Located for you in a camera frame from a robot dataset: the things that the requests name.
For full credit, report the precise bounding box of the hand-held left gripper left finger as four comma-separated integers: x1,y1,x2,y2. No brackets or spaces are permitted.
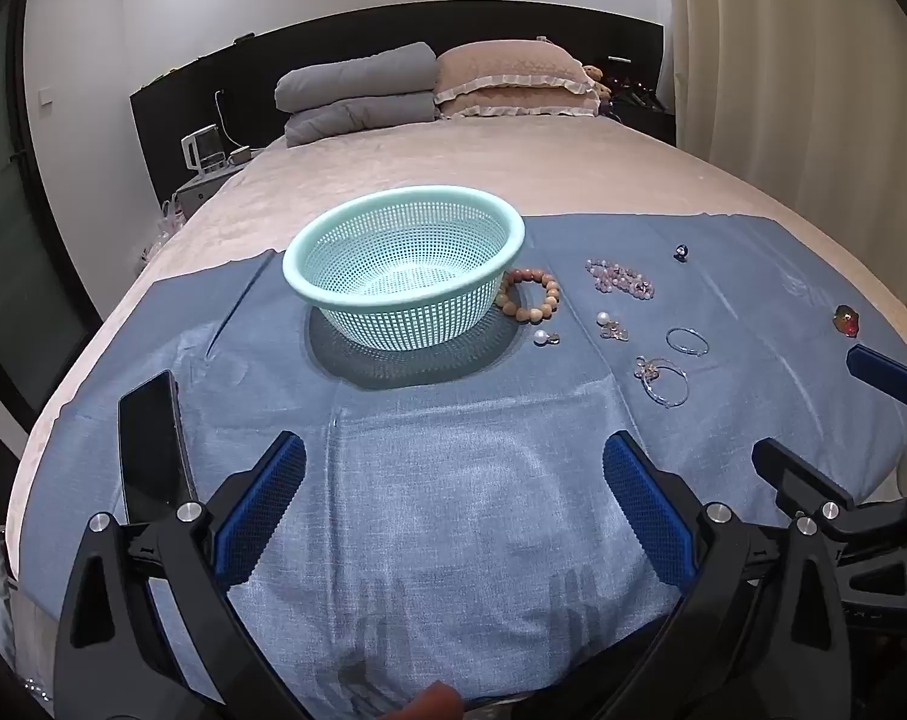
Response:
54,431,308,720

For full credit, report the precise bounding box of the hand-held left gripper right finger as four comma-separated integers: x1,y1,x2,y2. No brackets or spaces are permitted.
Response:
601,431,852,720

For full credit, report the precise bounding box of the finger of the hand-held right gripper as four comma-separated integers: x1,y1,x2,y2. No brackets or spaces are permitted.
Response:
845,343,907,407
752,439,907,541

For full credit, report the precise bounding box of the silver charm bracelet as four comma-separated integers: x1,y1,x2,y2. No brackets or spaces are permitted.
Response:
633,356,690,409

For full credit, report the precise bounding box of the thin silver bangle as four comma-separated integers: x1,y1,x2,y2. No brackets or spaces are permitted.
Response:
664,326,710,358

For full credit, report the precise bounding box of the wooden bead bracelet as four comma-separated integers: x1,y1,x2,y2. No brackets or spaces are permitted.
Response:
498,268,561,323

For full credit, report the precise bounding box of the pink bead necklace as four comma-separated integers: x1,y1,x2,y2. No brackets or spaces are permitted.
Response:
584,257,656,300

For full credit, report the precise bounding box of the teal plastic colander basket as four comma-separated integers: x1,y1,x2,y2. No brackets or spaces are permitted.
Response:
283,186,528,352

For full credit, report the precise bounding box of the person's left hand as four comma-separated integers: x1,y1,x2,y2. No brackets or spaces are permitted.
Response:
404,681,467,720

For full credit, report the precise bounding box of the black smartphone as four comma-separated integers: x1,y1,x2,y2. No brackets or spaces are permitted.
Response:
117,370,197,526

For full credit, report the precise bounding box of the blue cloth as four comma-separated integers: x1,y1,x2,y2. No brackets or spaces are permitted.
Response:
7,211,907,720

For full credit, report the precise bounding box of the cream curtain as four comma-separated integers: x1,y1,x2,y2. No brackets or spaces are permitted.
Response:
659,0,907,361

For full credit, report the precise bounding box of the grey nightstand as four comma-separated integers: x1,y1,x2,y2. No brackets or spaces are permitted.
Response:
172,165,238,223

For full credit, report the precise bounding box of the dark glass door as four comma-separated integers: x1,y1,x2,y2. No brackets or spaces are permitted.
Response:
0,7,103,425

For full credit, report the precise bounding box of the white kettle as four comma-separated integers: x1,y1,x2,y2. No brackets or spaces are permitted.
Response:
181,124,226,176

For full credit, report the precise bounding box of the beige bedspread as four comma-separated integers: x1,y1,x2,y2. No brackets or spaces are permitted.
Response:
3,111,907,586

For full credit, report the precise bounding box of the grey folded pillow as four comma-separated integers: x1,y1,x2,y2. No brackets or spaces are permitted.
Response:
274,42,438,116
284,90,436,149

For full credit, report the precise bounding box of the brown teddy bear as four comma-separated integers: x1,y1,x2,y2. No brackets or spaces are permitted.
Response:
580,64,612,118

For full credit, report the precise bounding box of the black headboard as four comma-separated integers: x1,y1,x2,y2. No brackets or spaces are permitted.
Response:
129,0,678,208

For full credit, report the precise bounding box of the pink ruffled pillow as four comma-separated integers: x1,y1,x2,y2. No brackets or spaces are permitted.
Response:
432,39,601,103
436,86,601,122

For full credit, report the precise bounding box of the white charging cable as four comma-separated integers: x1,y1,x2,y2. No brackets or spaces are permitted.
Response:
214,88,253,152

